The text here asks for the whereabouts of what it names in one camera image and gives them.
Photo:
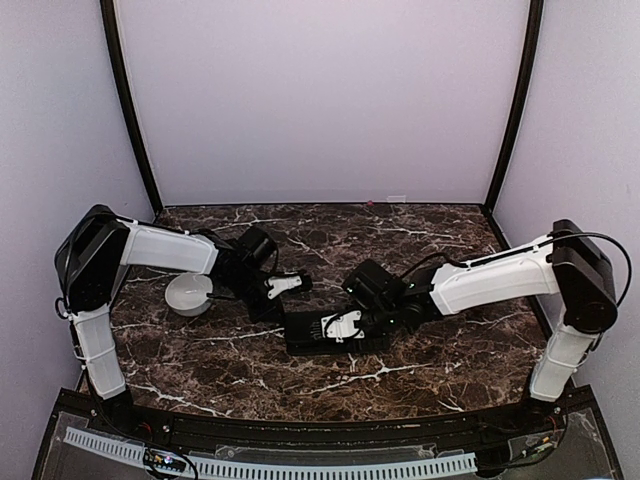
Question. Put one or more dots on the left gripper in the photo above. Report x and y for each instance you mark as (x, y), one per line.
(269, 312)

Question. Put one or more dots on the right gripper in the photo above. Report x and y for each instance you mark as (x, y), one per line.
(353, 336)

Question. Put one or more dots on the black zippered tool case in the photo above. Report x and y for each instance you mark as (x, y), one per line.
(305, 335)

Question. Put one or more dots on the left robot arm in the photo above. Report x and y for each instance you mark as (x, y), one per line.
(88, 261)

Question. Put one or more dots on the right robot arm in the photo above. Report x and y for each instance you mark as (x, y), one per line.
(566, 262)

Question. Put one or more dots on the white ceramic bowl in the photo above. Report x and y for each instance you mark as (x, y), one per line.
(188, 294)

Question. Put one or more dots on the white slotted cable duct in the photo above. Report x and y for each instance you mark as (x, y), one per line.
(232, 462)

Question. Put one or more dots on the black front rail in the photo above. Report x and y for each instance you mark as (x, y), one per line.
(483, 429)

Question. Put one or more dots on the left black frame post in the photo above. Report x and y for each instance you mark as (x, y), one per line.
(125, 96)

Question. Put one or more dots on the black frame post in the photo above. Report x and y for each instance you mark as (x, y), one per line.
(125, 96)
(517, 108)

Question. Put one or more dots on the right black frame post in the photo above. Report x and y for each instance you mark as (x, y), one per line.
(517, 108)

